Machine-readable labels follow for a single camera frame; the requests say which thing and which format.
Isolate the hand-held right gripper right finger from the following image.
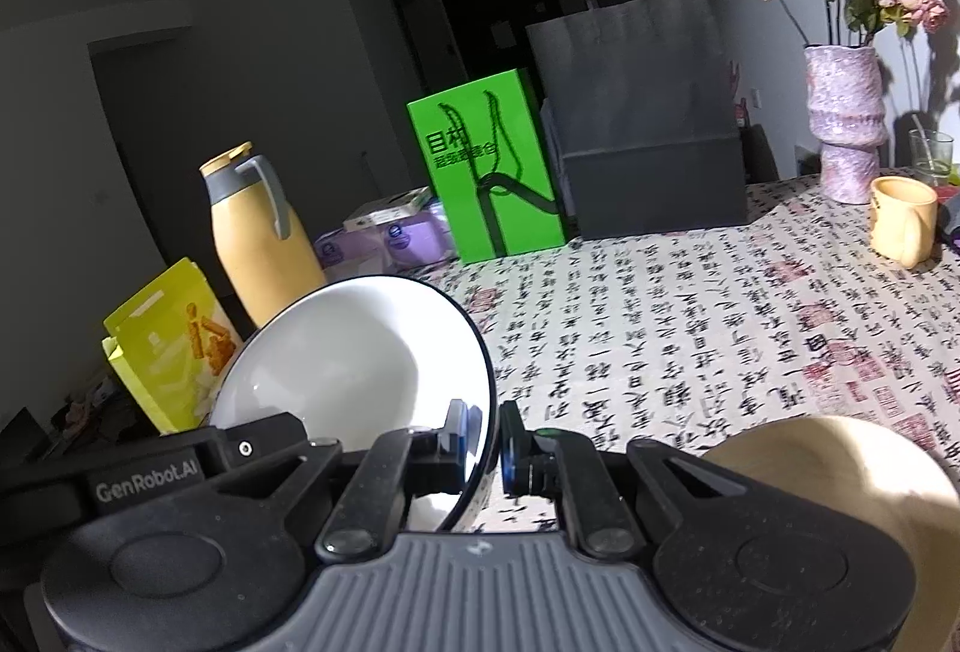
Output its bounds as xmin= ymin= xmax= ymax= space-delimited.
xmin=497 ymin=399 xmax=762 ymax=559

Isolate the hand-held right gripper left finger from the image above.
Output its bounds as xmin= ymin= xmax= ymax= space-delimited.
xmin=217 ymin=399 xmax=485 ymax=563

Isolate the white bowl with black rim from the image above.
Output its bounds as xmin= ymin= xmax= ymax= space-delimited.
xmin=409 ymin=493 xmax=460 ymax=534
xmin=208 ymin=275 xmax=497 ymax=534

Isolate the cream round plate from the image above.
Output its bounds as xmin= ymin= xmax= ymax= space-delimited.
xmin=705 ymin=416 xmax=960 ymax=652

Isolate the yellow snack box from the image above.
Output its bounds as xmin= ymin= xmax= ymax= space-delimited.
xmin=103 ymin=257 xmax=245 ymax=435

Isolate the purple tissue pack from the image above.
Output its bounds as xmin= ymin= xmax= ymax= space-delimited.
xmin=313 ymin=228 xmax=391 ymax=274
xmin=382 ymin=209 xmax=455 ymax=268

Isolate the green paper bag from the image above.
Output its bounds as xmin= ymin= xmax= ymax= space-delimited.
xmin=406 ymin=68 xmax=567 ymax=265

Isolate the small flat white box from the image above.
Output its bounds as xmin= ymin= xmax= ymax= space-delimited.
xmin=343 ymin=185 xmax=436 ymax=232

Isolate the yellow thermos jug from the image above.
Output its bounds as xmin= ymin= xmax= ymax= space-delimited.
xmin=199 ymin=142 xmax=329 ymax=329

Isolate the dark grey paper bag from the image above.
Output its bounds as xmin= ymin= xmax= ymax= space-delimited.
xmin=525 ymin=0 xmax=749 ymax=241

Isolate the dark door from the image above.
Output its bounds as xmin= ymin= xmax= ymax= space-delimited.
xmin=441 ymin=0 xmax=565 ymax=91

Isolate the yellow mug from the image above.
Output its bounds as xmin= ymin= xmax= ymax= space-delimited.
xmin=870 ymin=176 xmax=940 ymax=269

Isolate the purple textured vase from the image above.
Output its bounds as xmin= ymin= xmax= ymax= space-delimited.
xmin=804 ymin=44 xmax=888 ymax=205

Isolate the grey and purple pouch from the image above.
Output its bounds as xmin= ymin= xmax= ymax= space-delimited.
xmin=937 ymin=187 xmax=960 ymax=248

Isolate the clear drinking straw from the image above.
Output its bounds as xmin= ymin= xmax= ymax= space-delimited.
xmin=911 ymin=112 xmax=938 ymax=173

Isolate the clear drinking glass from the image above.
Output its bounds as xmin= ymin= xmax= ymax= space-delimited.
xmin=909 ymin=129 xmax=955 ymax=187

